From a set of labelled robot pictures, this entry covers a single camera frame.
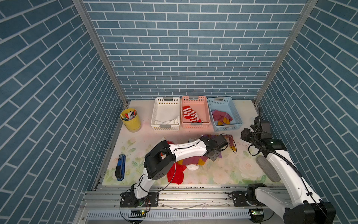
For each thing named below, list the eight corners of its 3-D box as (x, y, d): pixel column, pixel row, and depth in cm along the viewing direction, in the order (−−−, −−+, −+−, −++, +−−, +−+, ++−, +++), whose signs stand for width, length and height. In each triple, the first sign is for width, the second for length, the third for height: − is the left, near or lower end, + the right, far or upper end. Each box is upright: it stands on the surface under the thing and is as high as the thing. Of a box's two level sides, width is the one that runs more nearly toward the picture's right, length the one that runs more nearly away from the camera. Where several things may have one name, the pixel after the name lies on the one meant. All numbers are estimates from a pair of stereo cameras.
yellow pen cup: (124, 132, 102) (117, 121, 91) (128, 120, 110) (122, 108, 99) (140, 132, 102) (134, 121, 91) (143, 120, 110) (138, 108, 99)
